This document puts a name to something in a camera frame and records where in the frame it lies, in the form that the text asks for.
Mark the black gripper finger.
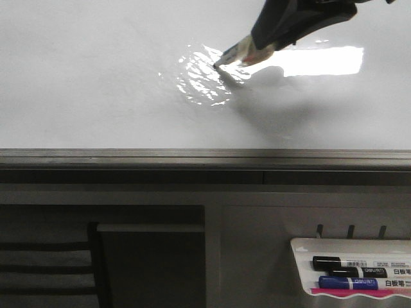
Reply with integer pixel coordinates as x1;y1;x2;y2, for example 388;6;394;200
251;0;308;50
274;1;357;51

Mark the taped black whiteboard marker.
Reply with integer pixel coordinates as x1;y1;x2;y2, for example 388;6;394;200
213;34;276;69

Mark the white whiteboard surface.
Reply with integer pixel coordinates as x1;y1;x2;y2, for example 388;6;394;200
1;1;410;150

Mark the black metal hook left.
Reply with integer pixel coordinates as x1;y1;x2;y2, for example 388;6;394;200
316;224;324;239

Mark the black metal hook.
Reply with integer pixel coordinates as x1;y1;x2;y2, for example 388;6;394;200
378;225;387;240
316;224;324;239
346;225;355;239

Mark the black metal hook middle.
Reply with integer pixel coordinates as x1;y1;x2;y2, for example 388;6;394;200
346;225;355;239

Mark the black metal hook right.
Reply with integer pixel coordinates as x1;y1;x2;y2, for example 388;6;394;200
378;225;387;240

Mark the white marker tray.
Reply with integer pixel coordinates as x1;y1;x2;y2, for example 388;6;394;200
290;238;410;307

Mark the black capped marker top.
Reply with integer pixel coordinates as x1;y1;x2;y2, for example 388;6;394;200
312;256;410;271

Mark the black capped marker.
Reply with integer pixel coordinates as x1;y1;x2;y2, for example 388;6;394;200
328;267;410;278
312;256;410;271

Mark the black capped marker middle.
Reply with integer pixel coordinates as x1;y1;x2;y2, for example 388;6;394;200
328;267;410;278

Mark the blue capped marker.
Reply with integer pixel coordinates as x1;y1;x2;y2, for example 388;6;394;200
319;276;410;291

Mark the pink eraser strip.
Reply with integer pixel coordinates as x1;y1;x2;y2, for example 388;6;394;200
311;288;410;298

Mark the black slatted chair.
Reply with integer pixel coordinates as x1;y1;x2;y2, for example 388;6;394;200
1;222;113;307

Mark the grey aluminium whiteboard frame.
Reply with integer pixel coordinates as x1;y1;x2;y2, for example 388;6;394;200
1;149;410;186

